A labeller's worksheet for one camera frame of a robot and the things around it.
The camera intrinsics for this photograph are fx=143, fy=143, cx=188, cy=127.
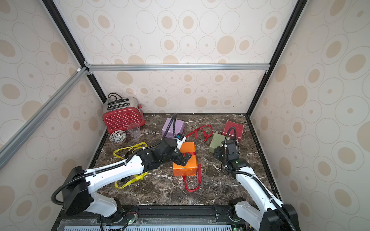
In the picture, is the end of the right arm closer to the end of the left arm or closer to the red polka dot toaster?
the end of the left arm

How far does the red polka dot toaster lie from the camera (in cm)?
99

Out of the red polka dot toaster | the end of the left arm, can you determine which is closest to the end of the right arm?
the end of the left arm
